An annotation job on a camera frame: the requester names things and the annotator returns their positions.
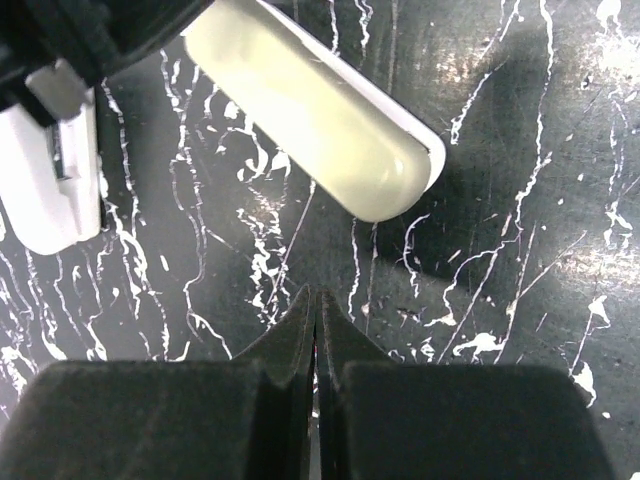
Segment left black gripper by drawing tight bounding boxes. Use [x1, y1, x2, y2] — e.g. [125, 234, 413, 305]
[1, 1, 210, 125]

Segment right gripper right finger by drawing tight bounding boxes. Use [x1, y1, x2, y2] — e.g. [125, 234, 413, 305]
[317, 291, 615, 479]

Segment grey beige stapler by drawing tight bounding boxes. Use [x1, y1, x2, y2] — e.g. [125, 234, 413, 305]
[185, 1, 446, 223]

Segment white stapler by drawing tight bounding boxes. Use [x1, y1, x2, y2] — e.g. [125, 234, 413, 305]
[1, 59, 101, 255]

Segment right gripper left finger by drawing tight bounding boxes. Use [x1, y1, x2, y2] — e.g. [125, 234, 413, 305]
[1, 288, 316, 479]

